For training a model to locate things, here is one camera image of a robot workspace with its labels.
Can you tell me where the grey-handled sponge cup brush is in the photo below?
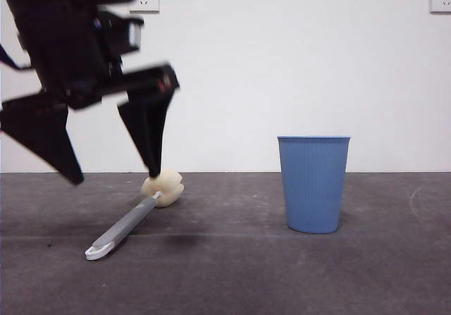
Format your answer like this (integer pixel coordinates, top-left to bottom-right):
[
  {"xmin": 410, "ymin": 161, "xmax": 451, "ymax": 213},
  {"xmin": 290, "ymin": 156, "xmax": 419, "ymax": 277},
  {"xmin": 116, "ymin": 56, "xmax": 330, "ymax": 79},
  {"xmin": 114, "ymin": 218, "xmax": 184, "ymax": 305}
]
[{"xmin": 84, "ymin": 168, "xmax": 185, "ymax": 261}]

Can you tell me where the blue ribbed plastic cup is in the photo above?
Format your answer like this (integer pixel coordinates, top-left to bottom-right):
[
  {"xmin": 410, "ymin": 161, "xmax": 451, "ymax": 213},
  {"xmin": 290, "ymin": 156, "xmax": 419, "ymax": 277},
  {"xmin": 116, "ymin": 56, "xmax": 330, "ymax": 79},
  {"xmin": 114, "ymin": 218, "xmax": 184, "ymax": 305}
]
[{"xmin": 276, "ymin": 135, "xmax": 351, "ymax": 235}]

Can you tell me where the black cable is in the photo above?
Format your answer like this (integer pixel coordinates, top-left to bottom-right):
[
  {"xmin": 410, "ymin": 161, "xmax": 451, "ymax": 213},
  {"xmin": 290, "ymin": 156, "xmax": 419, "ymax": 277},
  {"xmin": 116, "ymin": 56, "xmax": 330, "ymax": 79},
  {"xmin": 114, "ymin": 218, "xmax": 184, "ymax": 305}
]
[{"xmin": 0, "ymin": 42, "xmax": 33, "ymax": 71}]

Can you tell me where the pale grey left wrist camera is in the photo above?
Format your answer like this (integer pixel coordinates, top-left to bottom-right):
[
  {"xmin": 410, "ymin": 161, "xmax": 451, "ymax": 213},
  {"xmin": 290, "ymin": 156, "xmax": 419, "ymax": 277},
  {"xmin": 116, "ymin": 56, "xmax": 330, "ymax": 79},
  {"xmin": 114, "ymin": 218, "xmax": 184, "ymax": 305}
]
[{"xmin": 92, "ymin": 10, "xmax": 145, "ymax": 56}]

